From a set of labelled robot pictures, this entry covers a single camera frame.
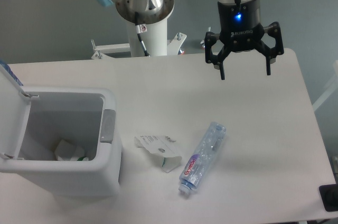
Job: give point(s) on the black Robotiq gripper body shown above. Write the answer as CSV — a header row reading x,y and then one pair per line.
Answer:
x,y
238,24

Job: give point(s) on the clear plastic water bottle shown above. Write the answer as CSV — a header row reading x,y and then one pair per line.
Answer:
x,y
201,159

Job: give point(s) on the white paper carton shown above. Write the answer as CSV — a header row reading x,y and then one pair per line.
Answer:
x,y
163,148

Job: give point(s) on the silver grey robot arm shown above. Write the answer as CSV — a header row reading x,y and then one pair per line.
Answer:
x,y
215,51

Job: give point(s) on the white trash can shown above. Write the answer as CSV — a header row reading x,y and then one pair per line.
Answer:
x,y
83,117

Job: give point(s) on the white trash inside bin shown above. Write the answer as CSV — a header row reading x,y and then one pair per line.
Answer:
x,y
66,151

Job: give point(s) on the black table clamp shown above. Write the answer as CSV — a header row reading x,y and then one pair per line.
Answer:
x,y
329,197

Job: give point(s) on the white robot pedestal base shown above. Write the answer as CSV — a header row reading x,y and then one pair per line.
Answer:
x,y
146,23

